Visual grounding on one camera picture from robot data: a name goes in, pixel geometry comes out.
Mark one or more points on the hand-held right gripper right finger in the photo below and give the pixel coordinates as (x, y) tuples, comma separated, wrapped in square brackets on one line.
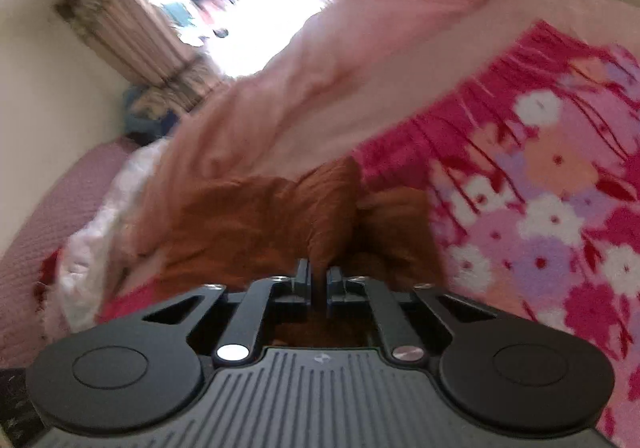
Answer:
[(334, 288)]

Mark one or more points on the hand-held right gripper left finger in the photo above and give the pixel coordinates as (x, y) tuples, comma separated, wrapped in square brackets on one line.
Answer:
[(302, 285)]

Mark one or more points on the brown quilted jacket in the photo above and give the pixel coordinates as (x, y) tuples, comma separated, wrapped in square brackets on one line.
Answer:
[(240, 218)]

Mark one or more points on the pink quilt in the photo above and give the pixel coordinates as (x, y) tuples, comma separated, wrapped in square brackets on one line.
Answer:
[(325, 78)]

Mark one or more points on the white quilt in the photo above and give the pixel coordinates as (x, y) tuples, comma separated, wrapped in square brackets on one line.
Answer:
[(95, 248)]

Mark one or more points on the magenta floral blanket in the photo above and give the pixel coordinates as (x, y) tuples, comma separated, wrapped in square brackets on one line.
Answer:
[(550, 208)]

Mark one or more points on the blue and beige cloth pile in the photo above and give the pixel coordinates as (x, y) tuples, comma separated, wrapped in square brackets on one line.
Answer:
[(137, 103)]

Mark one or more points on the red cloth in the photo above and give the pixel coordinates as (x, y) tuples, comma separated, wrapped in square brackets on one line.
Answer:
[(50, 270)]

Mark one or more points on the pink quilted headboard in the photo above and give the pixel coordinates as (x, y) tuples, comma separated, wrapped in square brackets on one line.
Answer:
[(40, 253)]

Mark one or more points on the striped patterned curtain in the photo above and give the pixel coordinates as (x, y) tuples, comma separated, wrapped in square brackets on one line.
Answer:
[(130, 43)]

